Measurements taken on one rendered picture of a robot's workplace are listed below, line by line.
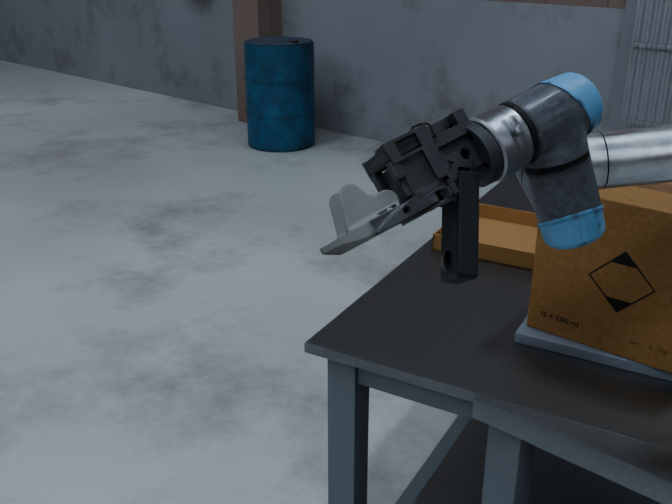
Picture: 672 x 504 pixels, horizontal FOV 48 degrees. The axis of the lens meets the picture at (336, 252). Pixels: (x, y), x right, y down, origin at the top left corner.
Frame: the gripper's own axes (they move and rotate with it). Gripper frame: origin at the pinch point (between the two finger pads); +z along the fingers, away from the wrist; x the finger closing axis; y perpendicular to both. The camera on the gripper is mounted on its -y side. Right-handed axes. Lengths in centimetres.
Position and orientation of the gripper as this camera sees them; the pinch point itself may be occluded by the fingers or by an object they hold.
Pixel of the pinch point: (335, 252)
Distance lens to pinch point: 75.5
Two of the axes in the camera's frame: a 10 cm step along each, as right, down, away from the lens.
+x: 2.8, -1.7, -9.4
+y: -4.8, -8.8, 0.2
